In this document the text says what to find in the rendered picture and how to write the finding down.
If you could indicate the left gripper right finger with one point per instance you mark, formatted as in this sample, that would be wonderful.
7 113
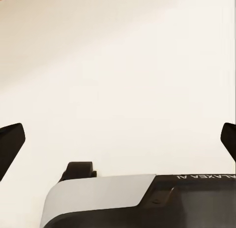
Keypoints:
228 138

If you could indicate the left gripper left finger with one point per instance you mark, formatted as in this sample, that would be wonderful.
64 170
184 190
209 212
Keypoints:
12 138

